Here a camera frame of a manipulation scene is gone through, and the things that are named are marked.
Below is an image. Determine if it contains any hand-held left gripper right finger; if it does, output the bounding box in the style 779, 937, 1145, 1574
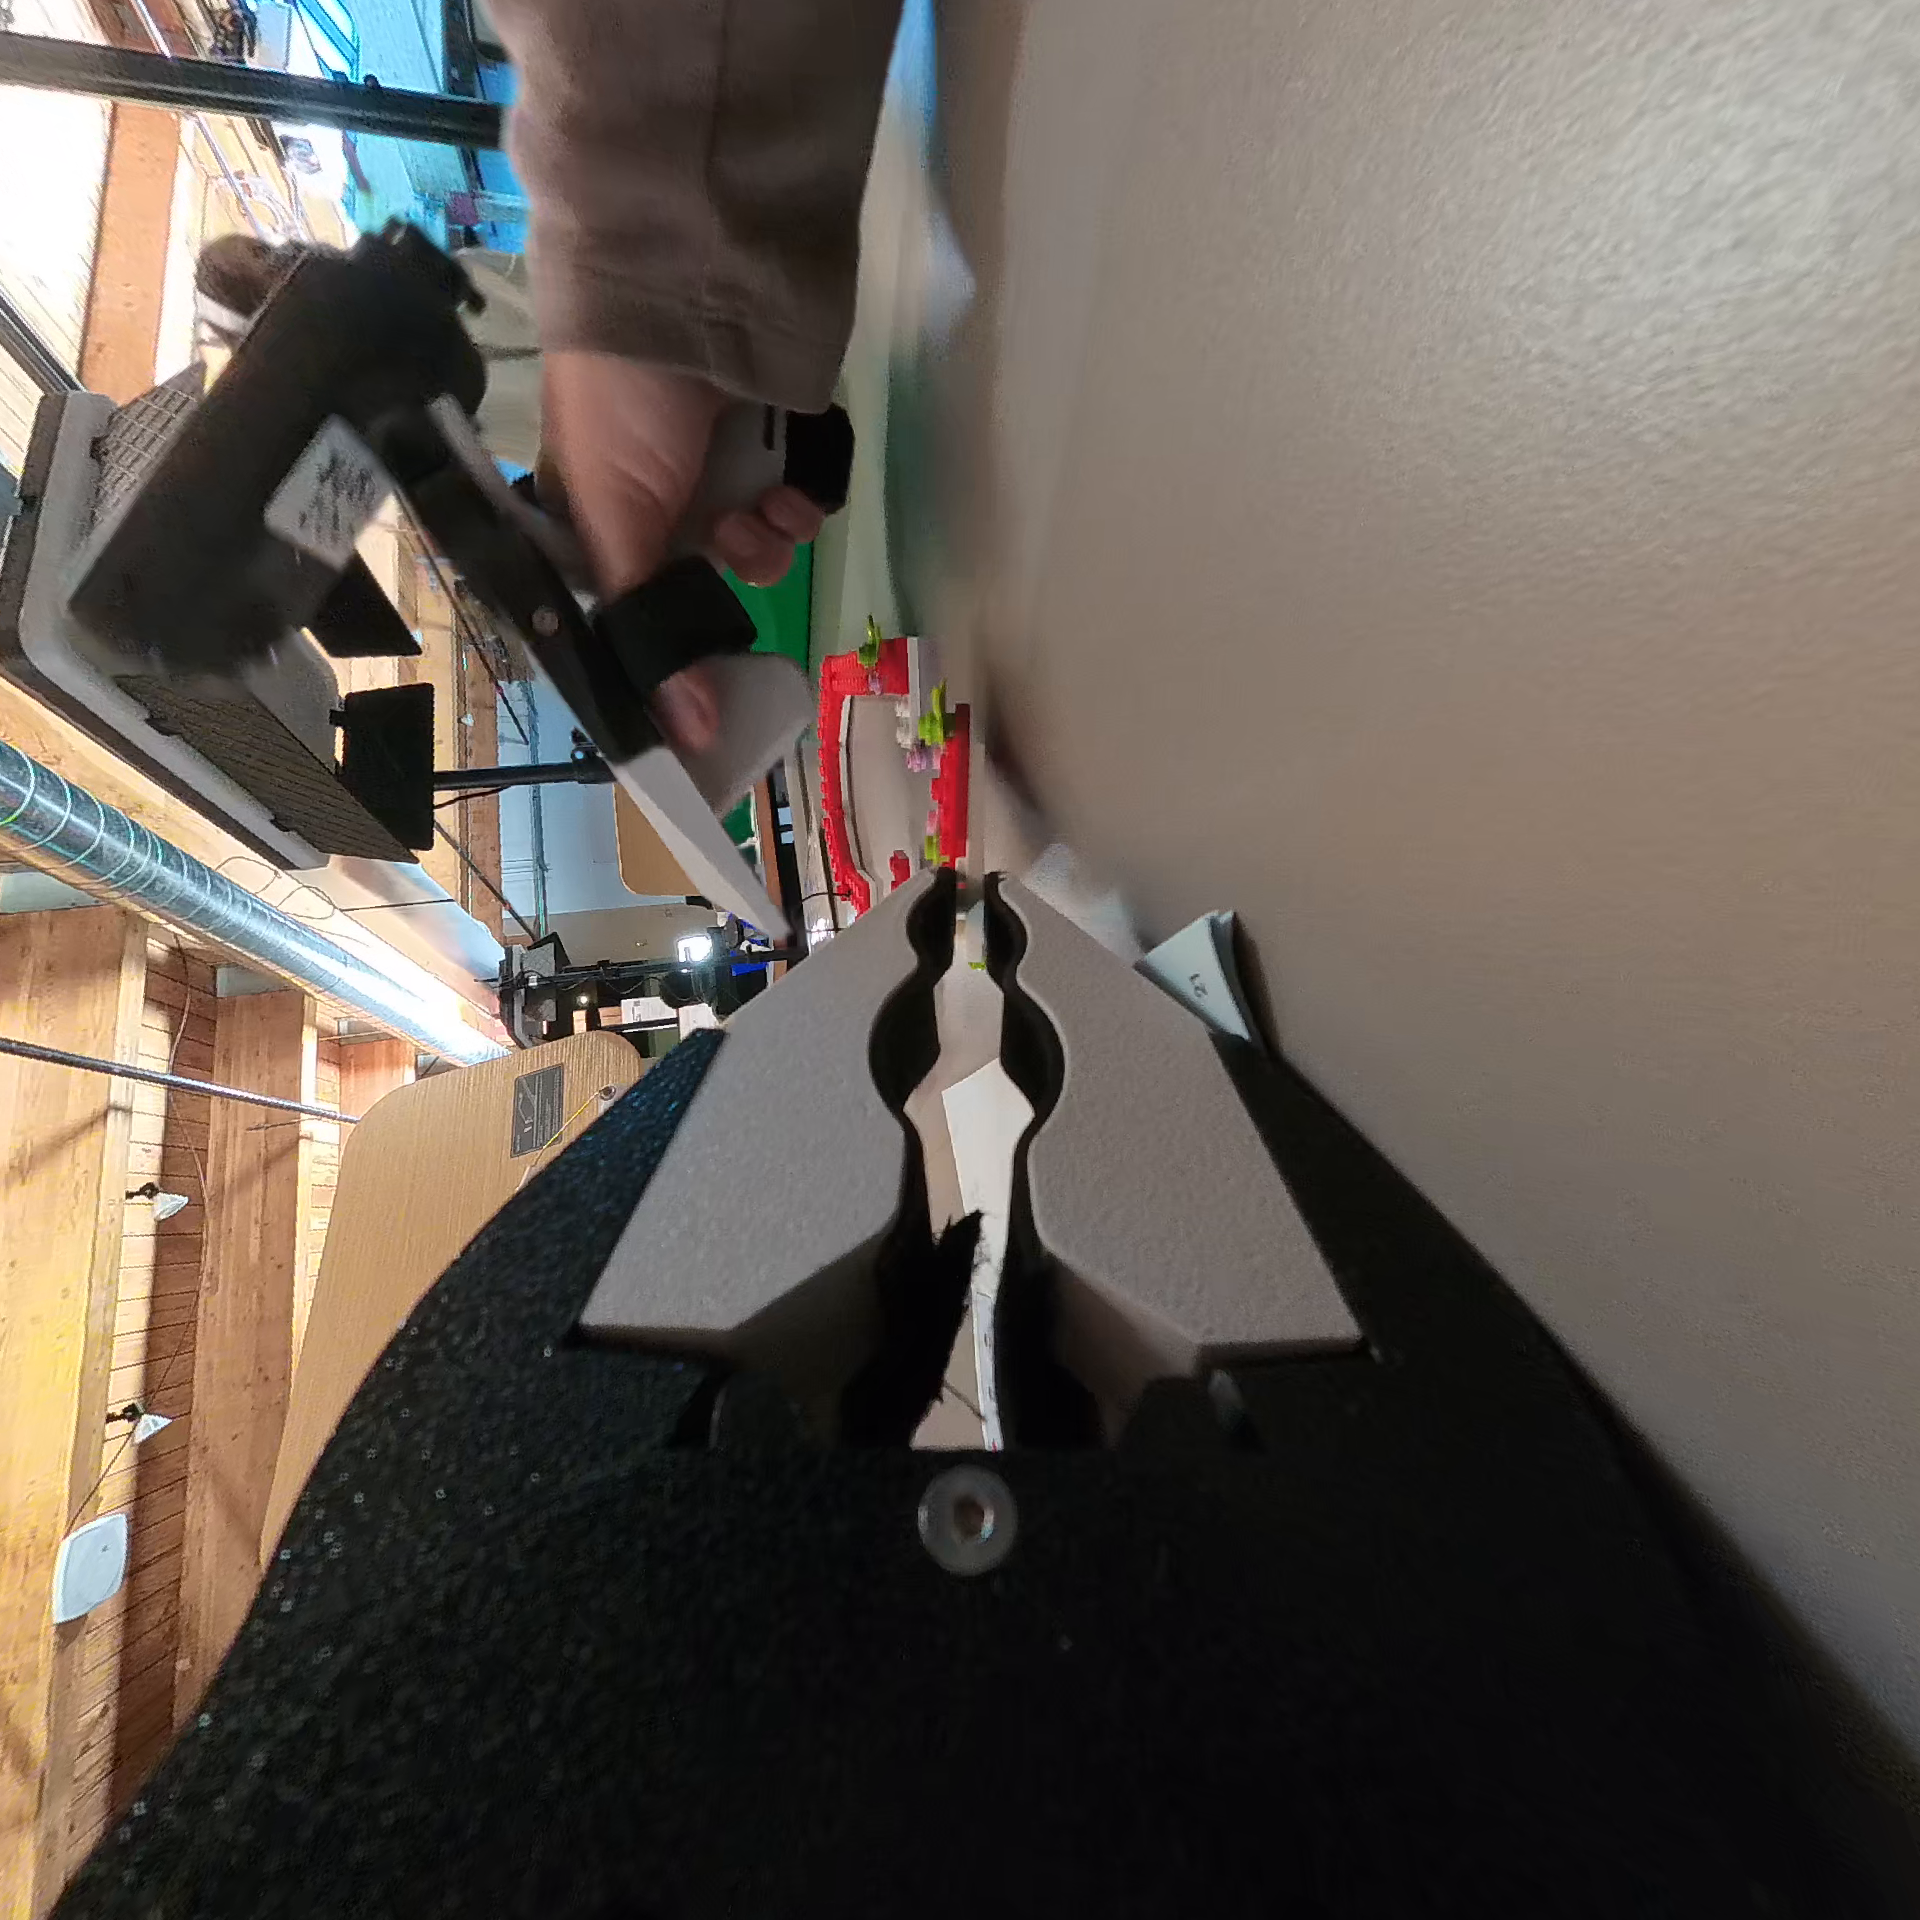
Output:
985, 878, 1368, 1444

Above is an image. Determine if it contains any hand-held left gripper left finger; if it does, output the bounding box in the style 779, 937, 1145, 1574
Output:
576, 870, 985, 1450

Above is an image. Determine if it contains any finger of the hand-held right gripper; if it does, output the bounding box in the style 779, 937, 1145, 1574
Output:
613, 738, 801, 947

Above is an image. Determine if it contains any red lego heart frame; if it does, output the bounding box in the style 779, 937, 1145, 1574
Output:
817, 635, 975, 922

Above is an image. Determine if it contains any person's right hand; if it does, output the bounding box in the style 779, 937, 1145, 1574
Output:
535, 351, 832, 753

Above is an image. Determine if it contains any white numbered paper bag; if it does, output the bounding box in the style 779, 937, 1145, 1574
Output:
1136, 909, 1265, 1046

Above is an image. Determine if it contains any grey ceiling air unit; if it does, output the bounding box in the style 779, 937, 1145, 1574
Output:
0, 358, 459, 874

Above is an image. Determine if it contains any tall green plastic bin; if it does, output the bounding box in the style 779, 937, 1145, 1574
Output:
718, 537, 818, 890

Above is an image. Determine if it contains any black studio light panel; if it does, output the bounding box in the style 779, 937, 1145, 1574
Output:
329, 681, 618, 850

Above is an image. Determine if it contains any black metal beam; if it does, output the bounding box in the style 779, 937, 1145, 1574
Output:
0, 30, 506, 154

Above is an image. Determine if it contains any black camera rig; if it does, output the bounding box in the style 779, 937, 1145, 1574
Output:
491, 919, 813, 1046

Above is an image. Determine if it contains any silver ventilation duct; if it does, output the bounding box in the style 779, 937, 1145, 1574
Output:
0, 741, 515, 1057

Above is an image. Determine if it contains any white wireless access point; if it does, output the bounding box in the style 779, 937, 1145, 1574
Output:
54, 1515, 130, 1625

